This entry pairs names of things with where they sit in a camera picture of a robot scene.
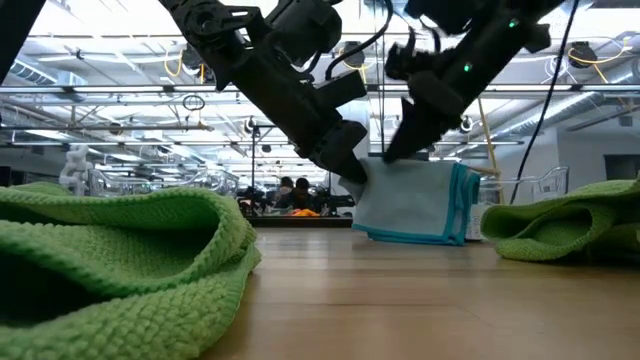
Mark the green microfiber towel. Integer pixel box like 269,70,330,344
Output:
479,177,640,264
0,181,74,197
0,187,262,360

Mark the black hanging cable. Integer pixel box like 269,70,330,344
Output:
508,0,581,205

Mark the black metal rack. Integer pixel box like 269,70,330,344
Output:
249,122,301,199

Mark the blue microfiber towel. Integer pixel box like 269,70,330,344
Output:
339,157,482,247

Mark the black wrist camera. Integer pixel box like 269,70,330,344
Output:
383,27,436,81
314,69,369,109

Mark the person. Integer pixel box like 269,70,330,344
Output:
287,177,321,211
272,175,296,209

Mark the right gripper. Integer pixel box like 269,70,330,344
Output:
381,48,497,165

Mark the clear plastic bin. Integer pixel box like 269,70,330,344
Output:
89,168,241,199
469,165,571,241

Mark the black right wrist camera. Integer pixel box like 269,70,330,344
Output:
383,27,436,81

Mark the white robot figure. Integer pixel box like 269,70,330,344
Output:
58,144,96,196

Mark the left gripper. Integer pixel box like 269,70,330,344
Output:
233,46,370,185

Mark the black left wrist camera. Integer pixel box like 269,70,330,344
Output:
314,69,369,109

